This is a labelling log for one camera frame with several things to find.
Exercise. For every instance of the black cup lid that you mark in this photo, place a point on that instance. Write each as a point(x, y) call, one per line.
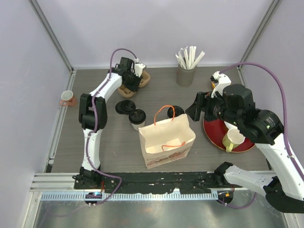
point(137, 116)
point(175, 111)

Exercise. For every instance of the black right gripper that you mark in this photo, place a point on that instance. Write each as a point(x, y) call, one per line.
point(203, 102)

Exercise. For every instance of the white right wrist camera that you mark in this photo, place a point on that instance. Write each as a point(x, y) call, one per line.
point(223, 81)

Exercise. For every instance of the red round tray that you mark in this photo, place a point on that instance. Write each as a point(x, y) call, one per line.
point(216, 130)

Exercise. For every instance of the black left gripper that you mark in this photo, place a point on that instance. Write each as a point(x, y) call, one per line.
point(135, 86)

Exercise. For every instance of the perforated cable duct rail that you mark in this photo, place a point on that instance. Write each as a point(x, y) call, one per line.
point(89, 196)

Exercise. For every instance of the yellow mug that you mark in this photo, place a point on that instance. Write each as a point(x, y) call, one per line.
point(232, 139)

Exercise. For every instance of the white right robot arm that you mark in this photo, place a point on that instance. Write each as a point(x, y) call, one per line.
point(235, 105)

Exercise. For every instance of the grey straw holder cup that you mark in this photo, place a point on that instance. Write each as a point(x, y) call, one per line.
point(185, 77)

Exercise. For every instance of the small pink ceramic teacup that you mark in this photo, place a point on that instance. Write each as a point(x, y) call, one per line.
point(68, 99)

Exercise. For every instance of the brown cardboard cup carrier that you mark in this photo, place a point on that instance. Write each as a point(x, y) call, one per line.
point(123, 91)

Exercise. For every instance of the stack of black cup lids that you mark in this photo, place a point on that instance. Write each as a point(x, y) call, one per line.
point(125, 107)

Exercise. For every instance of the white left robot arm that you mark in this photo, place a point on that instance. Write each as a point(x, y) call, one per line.
point(93, 117)

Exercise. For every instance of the paper bag with orange handles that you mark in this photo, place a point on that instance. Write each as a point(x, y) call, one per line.
point(167, 140)

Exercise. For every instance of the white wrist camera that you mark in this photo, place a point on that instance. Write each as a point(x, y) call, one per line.
point(138, 67)
point(223, 81)

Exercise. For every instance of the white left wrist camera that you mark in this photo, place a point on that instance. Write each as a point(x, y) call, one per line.
point(138, 67)

